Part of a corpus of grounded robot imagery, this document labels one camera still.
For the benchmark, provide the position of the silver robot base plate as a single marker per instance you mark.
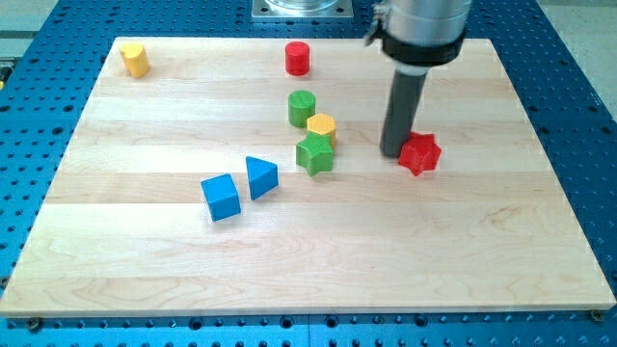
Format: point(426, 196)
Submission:
point(274, 9)

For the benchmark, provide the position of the green star block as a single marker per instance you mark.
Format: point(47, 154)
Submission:
point(315, 153)

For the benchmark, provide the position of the yellow hexagon block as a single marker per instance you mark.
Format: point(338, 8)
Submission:
point(323, 124)

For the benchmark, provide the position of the red cylinder block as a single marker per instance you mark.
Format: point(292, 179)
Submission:
point(297, 58)

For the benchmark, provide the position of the blue triangle block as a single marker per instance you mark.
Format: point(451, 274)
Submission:
point(262, 175)

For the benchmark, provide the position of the blue cube block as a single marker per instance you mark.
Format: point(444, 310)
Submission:
point(221, 196)

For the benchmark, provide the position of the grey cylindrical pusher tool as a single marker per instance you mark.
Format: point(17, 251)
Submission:
point(404, 96)

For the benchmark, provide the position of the yellow heart block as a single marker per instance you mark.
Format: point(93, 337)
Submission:
point(135, 59)

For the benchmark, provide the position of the green cylinder block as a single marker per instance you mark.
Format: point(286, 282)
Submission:
point(301, 106)

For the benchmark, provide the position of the red star block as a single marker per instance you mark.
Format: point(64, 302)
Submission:
point(420, 153)

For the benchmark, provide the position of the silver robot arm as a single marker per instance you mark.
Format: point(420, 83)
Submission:
point(420, 33)

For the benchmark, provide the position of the wooden board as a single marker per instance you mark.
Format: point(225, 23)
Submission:
point(125, 229)

